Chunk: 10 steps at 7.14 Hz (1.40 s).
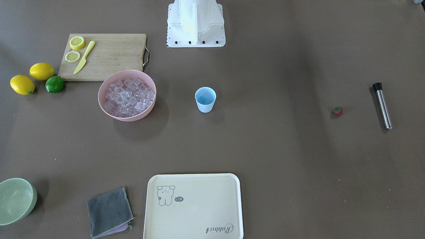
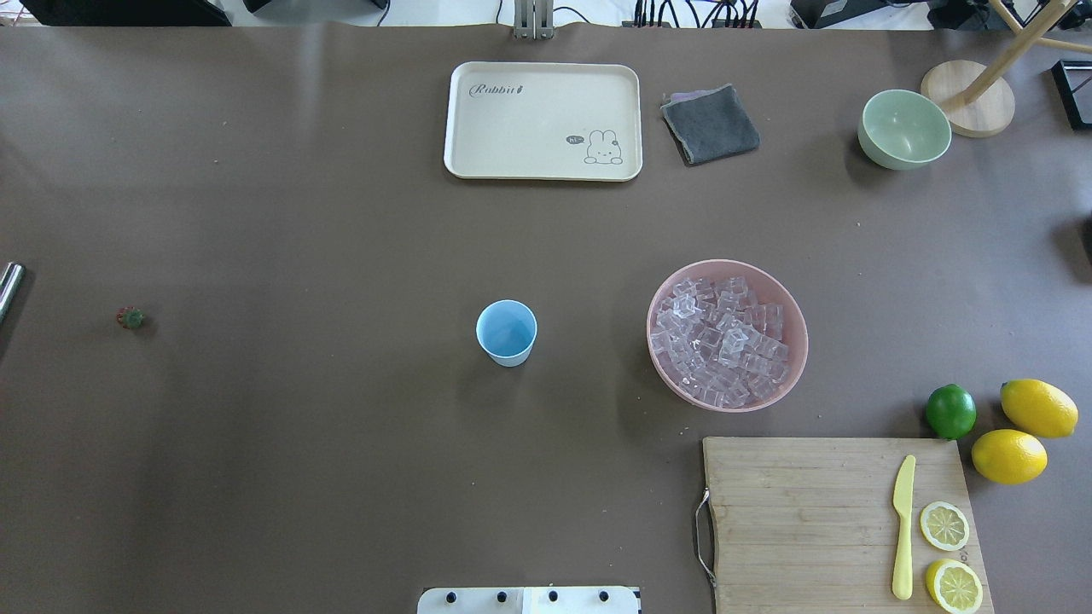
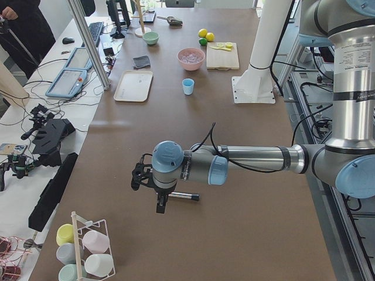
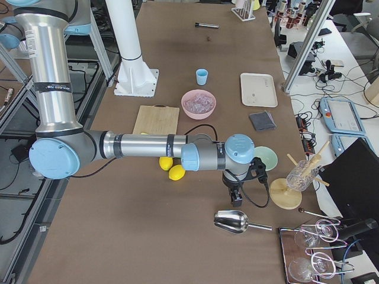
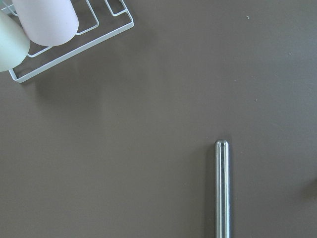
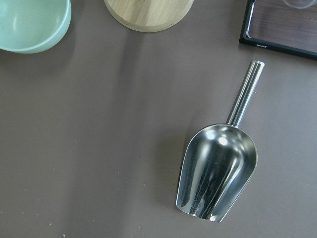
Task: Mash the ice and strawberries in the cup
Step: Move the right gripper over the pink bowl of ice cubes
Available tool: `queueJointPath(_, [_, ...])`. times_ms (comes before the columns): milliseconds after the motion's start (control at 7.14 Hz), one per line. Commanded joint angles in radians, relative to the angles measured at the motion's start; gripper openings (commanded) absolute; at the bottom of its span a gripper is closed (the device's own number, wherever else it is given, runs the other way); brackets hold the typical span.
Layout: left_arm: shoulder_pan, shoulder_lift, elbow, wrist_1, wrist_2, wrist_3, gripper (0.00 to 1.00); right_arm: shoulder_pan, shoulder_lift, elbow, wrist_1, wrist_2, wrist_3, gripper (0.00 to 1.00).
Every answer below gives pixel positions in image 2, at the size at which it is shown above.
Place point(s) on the grey folded cloth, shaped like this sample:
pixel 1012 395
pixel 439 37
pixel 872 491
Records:
pixel 710 124

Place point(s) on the clear ice cubes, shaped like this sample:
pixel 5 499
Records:
pixel 724 341

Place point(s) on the black tray frame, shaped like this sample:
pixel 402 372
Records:
pixel 1071 78

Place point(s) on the cream rabbit serving tray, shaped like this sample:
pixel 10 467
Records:
pixel 543 121

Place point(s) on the lemon half upper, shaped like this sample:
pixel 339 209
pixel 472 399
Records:
pixel 945 526

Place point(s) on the yellow plastic knife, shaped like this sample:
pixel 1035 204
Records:
pixel 902 502

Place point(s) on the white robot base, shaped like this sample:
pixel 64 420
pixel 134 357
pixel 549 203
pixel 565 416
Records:
pixel 541 599

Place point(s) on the wooden cutting board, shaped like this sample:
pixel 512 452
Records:
pixel 807 525

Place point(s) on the yellow lemon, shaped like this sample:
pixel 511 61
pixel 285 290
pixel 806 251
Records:
pixel 1037 407
pixel 1008 456

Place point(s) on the lemon half lower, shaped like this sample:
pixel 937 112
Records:
pixel 954 586

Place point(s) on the wooden cup stand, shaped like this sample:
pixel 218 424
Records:
pixel 975 99

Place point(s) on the yellow lemon far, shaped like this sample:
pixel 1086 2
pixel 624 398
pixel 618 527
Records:
pixel 1037 407

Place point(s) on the green ceramic bowl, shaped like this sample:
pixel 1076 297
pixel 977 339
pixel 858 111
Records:
pixel 902 130

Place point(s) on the steel muddler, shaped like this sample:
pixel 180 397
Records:
pixel 10 285

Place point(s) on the green lime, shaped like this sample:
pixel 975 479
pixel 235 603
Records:
pixel 951 412

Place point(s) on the lemon half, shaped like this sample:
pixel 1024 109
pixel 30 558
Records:
pixel 954 586
pixel 945 526

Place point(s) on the yellow lemon near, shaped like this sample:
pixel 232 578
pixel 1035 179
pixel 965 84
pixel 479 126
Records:
pixel 1008 456

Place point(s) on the red strawberry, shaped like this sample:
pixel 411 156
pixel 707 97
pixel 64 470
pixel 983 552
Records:
pixel 130 317

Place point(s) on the light blue plastic cup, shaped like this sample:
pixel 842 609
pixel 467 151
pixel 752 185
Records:
pixel 507 331

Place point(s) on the pink bowl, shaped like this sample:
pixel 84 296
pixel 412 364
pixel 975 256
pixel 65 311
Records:
pixel 766 287

